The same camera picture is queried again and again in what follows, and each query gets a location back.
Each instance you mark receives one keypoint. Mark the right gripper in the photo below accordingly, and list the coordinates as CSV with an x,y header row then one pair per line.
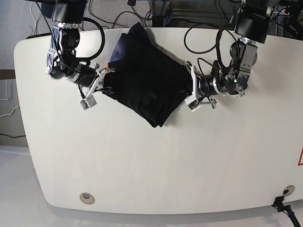
x,y
88,77

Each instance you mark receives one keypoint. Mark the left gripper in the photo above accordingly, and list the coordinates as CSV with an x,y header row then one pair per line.
x,y
206,86

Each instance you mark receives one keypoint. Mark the black T-shirt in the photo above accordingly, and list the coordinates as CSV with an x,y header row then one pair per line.
x,y
145,79

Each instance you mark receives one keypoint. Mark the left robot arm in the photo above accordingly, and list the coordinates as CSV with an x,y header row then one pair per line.
x,y
251,26

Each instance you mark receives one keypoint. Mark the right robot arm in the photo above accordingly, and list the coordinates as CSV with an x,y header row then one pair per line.
x,y
62,61

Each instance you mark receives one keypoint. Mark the black flat bar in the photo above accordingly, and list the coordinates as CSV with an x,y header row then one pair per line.
x,y
39,35

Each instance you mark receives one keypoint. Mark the red warning triangle sticker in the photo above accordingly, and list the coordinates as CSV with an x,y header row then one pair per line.
x,y
300,162

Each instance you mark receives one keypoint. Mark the silver table grommet right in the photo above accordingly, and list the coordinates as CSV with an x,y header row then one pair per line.
x,y
288,190

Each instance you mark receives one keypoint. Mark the silver table grommet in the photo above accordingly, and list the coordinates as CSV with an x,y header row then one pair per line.
x,y
87,198
288,190

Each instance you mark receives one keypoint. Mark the silver table grommet left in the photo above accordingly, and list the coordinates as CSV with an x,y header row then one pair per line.
x,y
87,198

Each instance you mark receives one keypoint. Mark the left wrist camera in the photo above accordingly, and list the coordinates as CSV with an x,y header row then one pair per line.
x,y
193,104

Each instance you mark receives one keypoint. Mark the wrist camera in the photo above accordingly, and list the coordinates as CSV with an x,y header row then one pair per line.
x,y
193,104
88,102

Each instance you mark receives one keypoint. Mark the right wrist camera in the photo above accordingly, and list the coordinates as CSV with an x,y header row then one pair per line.
x,y
88,102

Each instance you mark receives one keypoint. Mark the aluminium frame post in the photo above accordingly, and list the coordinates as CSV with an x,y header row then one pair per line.
x,y
160,12

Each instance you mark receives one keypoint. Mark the black clamp with cable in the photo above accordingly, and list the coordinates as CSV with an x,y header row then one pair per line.
x,y
280,207

